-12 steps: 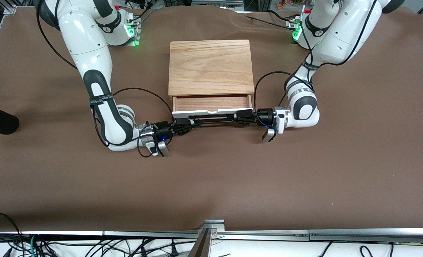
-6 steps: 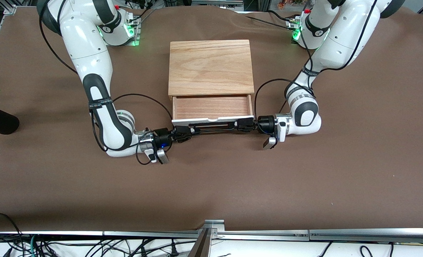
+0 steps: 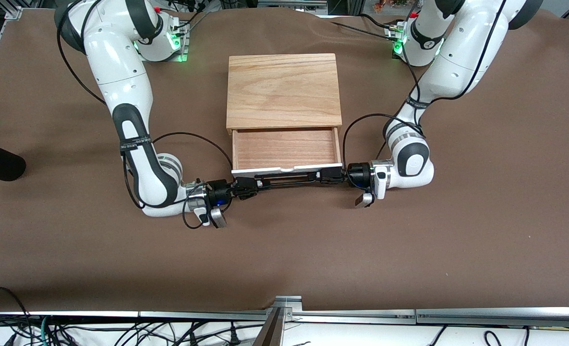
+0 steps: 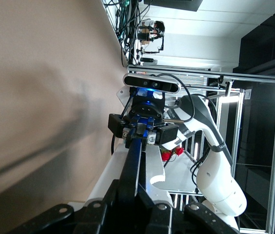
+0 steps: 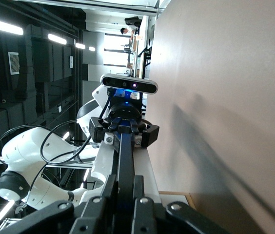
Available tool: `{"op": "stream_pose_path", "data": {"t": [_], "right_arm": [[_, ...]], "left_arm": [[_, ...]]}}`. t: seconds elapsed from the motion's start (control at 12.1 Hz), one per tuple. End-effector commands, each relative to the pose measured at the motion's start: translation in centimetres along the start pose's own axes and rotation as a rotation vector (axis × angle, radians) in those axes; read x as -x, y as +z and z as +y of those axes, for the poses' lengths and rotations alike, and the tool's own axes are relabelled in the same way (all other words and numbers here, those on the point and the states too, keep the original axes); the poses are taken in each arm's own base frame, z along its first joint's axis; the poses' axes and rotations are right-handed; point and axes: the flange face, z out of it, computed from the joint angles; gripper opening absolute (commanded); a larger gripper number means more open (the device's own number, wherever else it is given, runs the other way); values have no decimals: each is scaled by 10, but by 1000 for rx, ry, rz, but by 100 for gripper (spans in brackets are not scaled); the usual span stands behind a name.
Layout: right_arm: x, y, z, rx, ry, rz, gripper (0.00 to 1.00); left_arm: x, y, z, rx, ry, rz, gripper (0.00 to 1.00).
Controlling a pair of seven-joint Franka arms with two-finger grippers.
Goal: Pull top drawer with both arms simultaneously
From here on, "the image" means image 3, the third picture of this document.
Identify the white drawer with black handle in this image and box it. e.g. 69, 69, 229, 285
230, 126, 344, 186

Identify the light wooden drawer cabinet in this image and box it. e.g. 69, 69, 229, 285
226, 53, 343, 136

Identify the brown table cover mat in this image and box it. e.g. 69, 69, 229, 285
0, 6, 569, 313

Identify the colourful small objects pile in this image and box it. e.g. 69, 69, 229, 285
373, 0, 411, 13

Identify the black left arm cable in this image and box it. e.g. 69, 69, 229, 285
343, 0, 508, 167

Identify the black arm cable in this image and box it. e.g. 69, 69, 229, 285
343, 0, 508, 167
56, 0, 234, 229

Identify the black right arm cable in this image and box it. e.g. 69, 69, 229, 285
56, 0, 234, 229

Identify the long aluminium table rail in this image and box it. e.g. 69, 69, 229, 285
139, 309, 417, 324

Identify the aluminium camera mount post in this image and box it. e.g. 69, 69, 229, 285
252, 295, 304, 346

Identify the straight black sleeved cable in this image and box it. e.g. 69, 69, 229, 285
331, 21, 396, 39

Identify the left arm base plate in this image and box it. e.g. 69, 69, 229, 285
385, 22, 442, 62

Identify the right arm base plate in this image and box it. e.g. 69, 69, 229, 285
143, 19, 189, 63

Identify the curved black base cable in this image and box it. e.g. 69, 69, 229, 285
360, 13, 396, 29

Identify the aluminium frame bar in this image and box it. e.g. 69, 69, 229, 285
258, 0, 328, 8

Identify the black base cable bunch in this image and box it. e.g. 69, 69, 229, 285
175, 0, 211, 34

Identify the thin white table rail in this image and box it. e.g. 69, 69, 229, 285
0, 311, 139, 319

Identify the wide aluminium table rail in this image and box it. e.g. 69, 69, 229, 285
416, 307, 569, 329

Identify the green floor cable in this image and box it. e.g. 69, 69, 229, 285
38, 315, 51, 346

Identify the black looping floor cable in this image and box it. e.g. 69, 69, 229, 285
0, 286, 31, 333

